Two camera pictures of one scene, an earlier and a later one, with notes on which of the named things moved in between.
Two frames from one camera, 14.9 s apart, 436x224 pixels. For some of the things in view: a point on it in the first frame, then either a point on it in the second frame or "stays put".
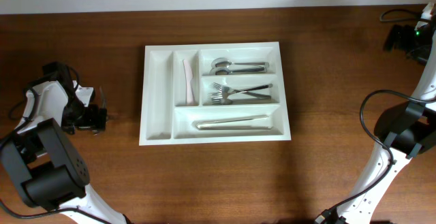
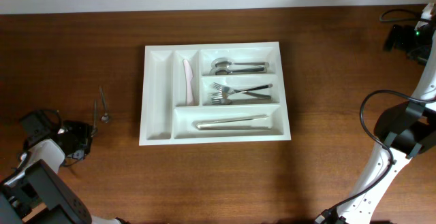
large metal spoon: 222,71 stays put
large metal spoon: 225,62 stays put
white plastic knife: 189,75 stays put
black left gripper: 101,118 → 86,134
